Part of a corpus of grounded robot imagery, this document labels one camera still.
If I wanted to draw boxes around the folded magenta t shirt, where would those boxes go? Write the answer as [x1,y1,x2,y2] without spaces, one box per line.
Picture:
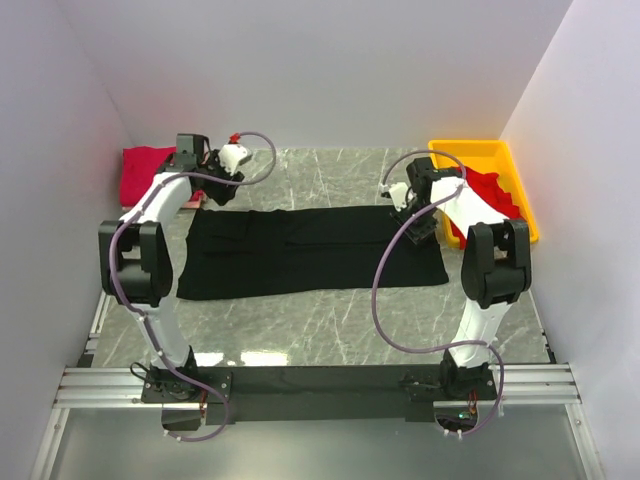
[119,146,176,208]

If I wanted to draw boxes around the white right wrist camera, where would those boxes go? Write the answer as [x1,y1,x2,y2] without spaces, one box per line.
[379,182,414,211]

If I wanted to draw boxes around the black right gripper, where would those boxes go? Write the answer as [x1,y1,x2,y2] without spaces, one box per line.
[390,199,439,252]

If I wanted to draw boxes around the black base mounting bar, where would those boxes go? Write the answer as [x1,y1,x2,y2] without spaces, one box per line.
[141,363,500,431]

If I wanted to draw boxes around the red t shirt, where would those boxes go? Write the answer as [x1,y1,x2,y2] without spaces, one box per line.
[466,168,524,219]

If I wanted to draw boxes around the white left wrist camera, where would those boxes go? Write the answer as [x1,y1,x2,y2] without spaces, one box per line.
[218,143,253,176]

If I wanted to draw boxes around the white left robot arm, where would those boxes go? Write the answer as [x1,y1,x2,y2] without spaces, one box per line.
[98,133,252,402]

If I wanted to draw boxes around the aluminium frame rail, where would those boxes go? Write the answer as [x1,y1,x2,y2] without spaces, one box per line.
[30,364,605,479]

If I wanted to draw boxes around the black t shirt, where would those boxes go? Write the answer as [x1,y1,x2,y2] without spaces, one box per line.
[176,204,449,302]

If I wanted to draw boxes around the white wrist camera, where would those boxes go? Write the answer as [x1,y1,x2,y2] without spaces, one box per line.
[379,182,414,211]
[218,143,253,176]

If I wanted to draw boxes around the yellow plastic bin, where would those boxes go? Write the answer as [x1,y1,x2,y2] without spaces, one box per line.
[428,139,539,244]

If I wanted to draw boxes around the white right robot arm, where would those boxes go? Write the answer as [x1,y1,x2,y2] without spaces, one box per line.
[383,157,531,399]

